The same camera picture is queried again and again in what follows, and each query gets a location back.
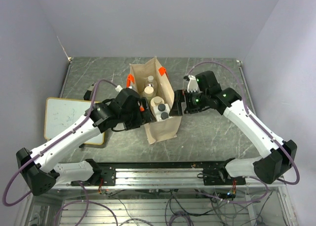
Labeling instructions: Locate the clear bottle white cap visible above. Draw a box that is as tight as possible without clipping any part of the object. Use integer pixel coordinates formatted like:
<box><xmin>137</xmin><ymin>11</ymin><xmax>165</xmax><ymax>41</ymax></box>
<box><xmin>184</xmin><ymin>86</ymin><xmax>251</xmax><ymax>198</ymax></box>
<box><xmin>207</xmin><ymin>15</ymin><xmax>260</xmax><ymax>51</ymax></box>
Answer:
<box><xmin>144</xmin><ymin>75</ymin><xmax>158</xmax><ymax>89</ymax></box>

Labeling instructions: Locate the small whiteboard yellow frame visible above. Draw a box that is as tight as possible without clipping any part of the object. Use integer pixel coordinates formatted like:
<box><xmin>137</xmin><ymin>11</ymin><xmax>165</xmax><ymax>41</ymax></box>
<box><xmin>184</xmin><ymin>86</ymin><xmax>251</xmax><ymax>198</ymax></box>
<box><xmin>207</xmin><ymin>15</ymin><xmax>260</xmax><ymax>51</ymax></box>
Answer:
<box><xmin>44</xmin><ymin>97</ymin><xmax>91</xmax><ymax>141</ymax></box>

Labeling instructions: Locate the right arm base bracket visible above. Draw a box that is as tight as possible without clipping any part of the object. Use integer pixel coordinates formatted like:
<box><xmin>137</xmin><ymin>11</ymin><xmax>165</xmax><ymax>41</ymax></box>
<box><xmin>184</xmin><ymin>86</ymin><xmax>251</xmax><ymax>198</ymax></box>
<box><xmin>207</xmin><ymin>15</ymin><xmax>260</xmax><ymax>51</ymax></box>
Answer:
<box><xmin>197</xmin><ymin>168</ymin><xmax>246</xmax><ymax>186</ymax></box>

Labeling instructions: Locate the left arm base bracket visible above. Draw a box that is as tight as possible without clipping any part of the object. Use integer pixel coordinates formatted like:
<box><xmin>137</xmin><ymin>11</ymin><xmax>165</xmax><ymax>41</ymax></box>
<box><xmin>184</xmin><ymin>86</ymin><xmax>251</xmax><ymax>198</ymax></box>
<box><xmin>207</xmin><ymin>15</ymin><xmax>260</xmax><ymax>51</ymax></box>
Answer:
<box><xmin>71</xmin><ymin>167</ymin><xmax>116</xmax><ymax>186</ymax></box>

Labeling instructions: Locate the white bottle grey cap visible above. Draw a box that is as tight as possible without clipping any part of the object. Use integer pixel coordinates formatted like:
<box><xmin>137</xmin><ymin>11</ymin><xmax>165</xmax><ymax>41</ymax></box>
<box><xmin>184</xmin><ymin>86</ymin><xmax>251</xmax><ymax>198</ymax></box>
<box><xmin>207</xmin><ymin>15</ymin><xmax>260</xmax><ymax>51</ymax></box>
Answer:
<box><xmin>154</xmin><ymin>104</ymin><xmax>170</xmax><ymax>115</ymax></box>
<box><xmin>156</xmin><ymin>112</ymin><xmax>169</xmax><ymax>122</ymax></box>

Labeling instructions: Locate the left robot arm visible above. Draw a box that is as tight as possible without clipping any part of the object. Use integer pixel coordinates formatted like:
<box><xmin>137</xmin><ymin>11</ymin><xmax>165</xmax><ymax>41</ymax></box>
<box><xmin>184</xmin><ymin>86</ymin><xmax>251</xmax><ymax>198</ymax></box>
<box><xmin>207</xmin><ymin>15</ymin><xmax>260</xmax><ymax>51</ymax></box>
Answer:
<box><xmin>16</xmin><ymin>88</ymin><xmax>154</xmax><ymax>196</ymax></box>

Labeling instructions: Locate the beige bottle wooden cap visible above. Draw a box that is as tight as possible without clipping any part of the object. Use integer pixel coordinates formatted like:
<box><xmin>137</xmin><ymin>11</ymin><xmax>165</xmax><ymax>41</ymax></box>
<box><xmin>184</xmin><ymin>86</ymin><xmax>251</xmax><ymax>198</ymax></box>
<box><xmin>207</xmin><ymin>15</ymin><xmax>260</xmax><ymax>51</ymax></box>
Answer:
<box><xmin>150</xmin><ymin>96</ymin><xmax>164</xmax><ymax>109</ymax></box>
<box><xmin>143</xmin><ymin>86</ymin><xmax>156</xmax><ymax>99</ymax></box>

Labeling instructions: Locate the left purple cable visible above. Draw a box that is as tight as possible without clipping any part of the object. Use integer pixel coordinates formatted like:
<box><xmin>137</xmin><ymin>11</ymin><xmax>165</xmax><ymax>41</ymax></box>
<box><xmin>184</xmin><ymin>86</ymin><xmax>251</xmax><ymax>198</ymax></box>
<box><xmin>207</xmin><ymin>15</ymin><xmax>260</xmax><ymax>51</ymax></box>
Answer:
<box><xmin>2</xmin><ymin>79</ymin><xmax>120</xmax><ymax>207</ymax></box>

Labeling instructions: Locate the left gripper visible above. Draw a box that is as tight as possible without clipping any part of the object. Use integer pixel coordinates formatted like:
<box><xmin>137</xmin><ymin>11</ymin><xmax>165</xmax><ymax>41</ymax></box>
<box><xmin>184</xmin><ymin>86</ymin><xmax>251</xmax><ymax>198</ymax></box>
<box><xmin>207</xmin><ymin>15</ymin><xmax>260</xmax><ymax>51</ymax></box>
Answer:
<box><xmin>119</xmin><ymin>96</ymin><xmax>157</xmax><ymax>130</ymax></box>

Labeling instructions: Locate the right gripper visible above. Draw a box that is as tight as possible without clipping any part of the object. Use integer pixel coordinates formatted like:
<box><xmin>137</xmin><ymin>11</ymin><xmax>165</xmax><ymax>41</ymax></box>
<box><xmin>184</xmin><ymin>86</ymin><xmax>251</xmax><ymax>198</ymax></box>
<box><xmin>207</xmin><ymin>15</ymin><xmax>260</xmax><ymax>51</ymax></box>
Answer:
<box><xmin>169</xmin><ymin>89</ymin><xmax>209</xmax><ymax>116</ymax></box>

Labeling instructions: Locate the aluminium mounting rail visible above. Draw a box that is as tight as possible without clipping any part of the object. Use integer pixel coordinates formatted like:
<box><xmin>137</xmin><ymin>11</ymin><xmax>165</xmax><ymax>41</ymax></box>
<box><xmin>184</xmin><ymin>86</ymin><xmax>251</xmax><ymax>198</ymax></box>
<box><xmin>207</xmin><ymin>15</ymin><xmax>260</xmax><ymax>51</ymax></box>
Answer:
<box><xmin>53</xmin><ymin>167</ymin><xmax>272</xmax><ymax>187</ymax></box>

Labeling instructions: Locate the whiteboard eraser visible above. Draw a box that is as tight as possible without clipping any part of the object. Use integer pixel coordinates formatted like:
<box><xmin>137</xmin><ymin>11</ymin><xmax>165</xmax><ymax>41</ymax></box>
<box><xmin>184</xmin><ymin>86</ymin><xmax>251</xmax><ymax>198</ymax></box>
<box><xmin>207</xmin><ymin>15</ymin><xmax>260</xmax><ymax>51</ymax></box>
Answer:
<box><xmin>83</xmin><ymin>82</ymin><xmax>96</xmax><ymax>101</ymax></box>

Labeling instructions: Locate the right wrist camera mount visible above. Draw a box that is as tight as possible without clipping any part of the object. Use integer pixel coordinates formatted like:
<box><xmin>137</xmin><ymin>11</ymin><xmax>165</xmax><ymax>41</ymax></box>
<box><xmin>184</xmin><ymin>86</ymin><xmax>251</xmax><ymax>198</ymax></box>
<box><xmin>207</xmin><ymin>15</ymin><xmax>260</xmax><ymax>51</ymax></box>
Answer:
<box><xmin>183</xmin><ymin>75</ymin><xmax>199</xmax><ymax>93</ymax></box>

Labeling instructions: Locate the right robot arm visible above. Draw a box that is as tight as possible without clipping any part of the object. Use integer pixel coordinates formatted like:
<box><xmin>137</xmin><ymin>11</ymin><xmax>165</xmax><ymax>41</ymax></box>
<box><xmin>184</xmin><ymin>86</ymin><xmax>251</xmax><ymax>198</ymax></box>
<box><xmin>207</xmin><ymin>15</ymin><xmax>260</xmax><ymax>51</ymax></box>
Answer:
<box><xmin>170</xmin><ymin>71</ymin><xmax>297</xmax><ymax>185</ymax></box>

